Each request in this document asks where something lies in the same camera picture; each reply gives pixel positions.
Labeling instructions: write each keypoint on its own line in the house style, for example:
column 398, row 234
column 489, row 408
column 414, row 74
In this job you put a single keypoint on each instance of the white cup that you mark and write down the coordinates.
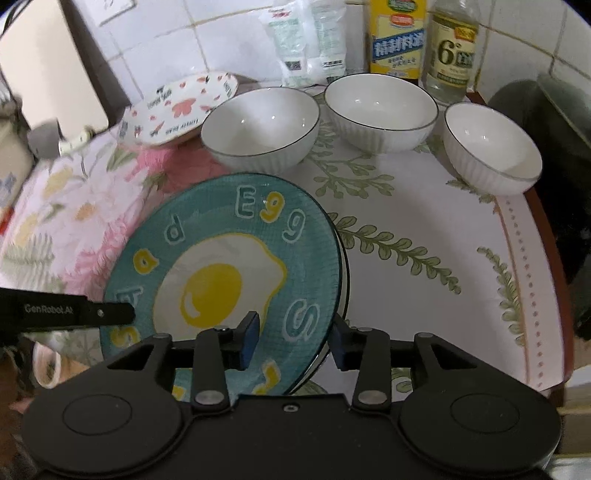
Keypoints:
column 46, row 366

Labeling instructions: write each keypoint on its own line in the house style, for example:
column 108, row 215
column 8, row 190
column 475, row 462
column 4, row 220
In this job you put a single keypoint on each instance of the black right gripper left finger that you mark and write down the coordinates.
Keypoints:
column 215, row 351

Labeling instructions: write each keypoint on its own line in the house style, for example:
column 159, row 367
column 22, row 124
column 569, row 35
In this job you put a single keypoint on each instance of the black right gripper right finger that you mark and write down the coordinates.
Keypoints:
column 368, row 353

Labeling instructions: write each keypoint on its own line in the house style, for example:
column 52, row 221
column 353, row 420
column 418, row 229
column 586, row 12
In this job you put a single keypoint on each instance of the teal fried egg plate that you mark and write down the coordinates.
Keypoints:
column 225, row 247

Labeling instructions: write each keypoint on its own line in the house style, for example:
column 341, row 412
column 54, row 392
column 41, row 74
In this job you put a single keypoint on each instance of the yellow label cooking wine bottle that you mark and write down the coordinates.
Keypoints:
column 397, row 37

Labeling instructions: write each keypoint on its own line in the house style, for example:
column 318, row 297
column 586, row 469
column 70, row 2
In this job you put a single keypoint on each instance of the white cutting board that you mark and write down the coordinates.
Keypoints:
column 54, row 58

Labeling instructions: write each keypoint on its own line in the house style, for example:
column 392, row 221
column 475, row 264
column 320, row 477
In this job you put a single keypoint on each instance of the white rice cooker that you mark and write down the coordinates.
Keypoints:
column 16, row 160

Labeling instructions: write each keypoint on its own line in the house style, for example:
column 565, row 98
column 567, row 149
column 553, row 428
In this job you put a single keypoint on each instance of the pink lovely bear plate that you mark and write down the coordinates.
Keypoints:
column 175, row 110

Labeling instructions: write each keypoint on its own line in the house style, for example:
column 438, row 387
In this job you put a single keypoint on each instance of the black wok with lid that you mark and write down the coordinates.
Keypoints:
column 556, row 115

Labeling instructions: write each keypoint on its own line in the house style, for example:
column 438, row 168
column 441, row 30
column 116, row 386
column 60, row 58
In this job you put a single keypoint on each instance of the white wall socket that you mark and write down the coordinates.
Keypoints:
column 102, row 11

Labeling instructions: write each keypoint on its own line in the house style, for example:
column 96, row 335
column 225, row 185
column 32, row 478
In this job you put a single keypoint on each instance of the white Morning Honey plate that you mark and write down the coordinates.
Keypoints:
column 307, row 385

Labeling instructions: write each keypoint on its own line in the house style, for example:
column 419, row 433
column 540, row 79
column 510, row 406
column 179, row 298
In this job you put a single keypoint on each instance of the grey cleaver white handle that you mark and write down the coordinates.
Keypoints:
column 47, row 142

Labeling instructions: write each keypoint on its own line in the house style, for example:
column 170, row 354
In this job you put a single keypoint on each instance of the white salt bag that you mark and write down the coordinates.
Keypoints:
column 309, row 38

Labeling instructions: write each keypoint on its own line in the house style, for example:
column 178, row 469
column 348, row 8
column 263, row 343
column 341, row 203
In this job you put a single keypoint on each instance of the floral tablecloth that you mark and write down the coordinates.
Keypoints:
column 426, row 252

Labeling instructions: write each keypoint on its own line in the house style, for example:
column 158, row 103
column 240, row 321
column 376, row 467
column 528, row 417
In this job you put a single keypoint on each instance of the white ribbed bowl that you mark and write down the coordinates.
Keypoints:
column 265, row 131
column 380, row 114
column 490, row 151

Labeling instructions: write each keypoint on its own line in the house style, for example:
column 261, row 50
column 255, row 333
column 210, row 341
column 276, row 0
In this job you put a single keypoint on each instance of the clear white vinegar bottle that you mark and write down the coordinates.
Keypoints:
column 451, row 49

